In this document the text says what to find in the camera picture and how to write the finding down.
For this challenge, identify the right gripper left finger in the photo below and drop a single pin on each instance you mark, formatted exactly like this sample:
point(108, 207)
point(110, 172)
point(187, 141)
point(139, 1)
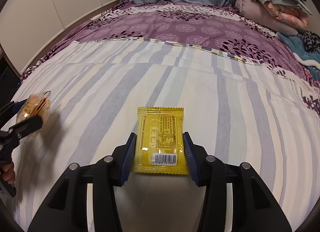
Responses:
point(65, 206)

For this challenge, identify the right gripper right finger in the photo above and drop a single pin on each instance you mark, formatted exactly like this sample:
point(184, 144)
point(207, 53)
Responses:
point(254, 206)

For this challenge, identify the small clear pastry packet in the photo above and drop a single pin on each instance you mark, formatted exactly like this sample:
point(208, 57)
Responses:
point(35, 105)

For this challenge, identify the yellow small biscuit packet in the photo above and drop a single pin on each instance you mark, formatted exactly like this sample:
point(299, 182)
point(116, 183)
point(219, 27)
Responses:
point(159, 148)

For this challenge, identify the person left hand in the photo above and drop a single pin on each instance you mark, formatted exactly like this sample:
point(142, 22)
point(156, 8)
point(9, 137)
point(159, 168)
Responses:
point(8, 173)

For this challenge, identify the striped white grey blanket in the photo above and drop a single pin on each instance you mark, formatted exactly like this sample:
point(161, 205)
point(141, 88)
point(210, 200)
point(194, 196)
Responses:
point(284, 150)

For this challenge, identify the blue folded clothes pile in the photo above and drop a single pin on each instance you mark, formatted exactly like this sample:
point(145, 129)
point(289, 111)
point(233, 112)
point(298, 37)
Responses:
point(308, 59)

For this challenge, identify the purple floral bedsheet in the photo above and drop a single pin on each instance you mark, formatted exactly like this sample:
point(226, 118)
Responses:
point(187, 24)

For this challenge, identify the folded quilts pile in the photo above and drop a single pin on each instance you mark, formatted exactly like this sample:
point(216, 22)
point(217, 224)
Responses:
point(288, 17)

